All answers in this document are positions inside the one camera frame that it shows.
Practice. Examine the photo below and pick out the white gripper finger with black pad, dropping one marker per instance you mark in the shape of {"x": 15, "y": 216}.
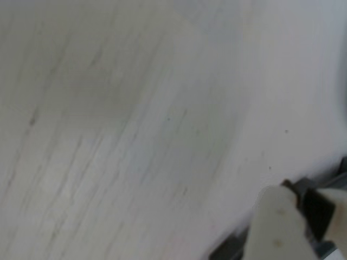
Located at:
{"x": 317, "y": 214}

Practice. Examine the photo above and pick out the dark gray plastic bar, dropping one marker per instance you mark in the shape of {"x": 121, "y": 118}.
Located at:
{"x": 227, "y": 247}

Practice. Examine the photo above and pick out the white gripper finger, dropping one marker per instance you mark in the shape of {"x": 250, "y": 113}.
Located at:
{"x": 273, "y": 224}

